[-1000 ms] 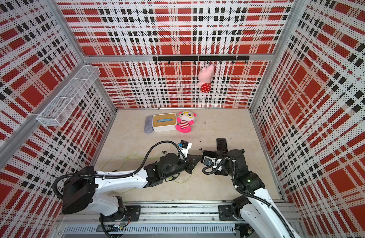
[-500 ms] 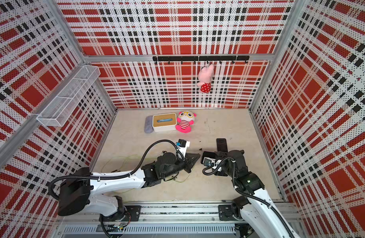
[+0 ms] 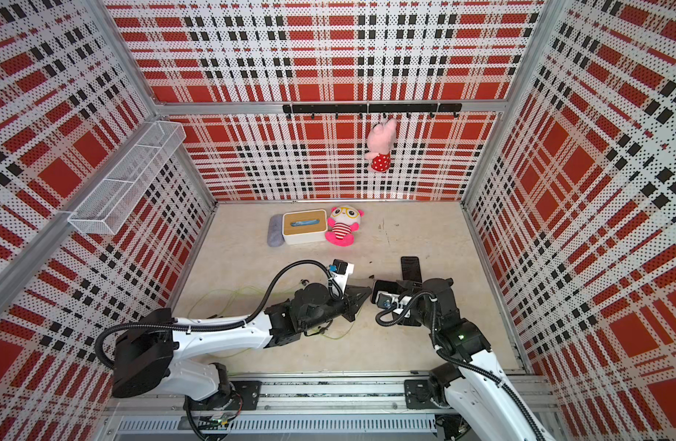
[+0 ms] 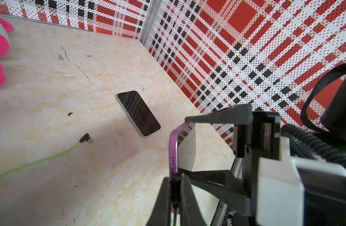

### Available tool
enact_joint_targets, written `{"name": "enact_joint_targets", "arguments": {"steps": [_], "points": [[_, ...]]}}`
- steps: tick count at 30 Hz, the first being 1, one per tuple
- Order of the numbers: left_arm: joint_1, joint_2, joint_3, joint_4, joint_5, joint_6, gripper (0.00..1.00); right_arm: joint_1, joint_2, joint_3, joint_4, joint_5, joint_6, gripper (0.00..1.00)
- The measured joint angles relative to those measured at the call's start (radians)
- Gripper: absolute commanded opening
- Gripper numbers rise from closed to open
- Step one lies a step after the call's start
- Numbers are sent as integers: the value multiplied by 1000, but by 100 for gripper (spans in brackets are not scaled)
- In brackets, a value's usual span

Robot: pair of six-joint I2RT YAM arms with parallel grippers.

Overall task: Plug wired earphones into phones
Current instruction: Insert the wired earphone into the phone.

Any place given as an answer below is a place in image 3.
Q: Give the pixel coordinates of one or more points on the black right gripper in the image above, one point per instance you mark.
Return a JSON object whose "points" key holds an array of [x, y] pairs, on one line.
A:
{"points": [[416, 288]]}

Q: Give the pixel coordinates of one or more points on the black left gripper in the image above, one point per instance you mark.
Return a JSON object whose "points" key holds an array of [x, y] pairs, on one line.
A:
{"points": [[352, 298]]}

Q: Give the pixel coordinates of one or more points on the white-edged smartphone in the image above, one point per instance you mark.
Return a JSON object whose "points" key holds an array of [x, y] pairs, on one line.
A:
{"points": [[411, 269]]}

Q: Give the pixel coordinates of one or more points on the purple-edged smartphone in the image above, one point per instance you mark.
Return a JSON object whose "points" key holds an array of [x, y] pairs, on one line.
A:
{"points": [[384, 287]]}

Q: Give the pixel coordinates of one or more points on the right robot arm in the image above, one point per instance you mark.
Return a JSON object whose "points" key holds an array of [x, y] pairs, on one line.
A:
{"points": [[471, 381]]}

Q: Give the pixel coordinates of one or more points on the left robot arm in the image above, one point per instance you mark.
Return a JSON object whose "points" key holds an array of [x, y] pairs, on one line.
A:
{"points": [[159, 353]]}

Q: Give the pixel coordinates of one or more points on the pink owl plush toy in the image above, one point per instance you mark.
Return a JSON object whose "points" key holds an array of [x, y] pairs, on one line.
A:
{"points": [[343, 222]]}

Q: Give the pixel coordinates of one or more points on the grey oval pad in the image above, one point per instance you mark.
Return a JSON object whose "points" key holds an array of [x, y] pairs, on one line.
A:
{"points": [[275, 237]]}

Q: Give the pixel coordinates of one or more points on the pink pig plush hanging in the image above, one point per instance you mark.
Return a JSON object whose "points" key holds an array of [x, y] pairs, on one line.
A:
{"points": [[379, 143]]}

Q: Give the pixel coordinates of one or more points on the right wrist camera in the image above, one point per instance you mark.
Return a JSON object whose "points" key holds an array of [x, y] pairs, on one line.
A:
{"points": [[393, 303]]}

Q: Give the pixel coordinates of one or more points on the metal base rail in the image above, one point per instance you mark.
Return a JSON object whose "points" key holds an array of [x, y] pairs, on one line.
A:
{"points": [[291, 406]]}

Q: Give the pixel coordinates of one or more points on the black hook rail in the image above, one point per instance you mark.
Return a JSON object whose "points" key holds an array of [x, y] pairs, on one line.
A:
{"points": [[372, 108]]}

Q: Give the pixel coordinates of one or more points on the white wire mesh basket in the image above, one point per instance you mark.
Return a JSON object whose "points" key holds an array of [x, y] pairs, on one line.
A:
{"points": [[107, 208]]}

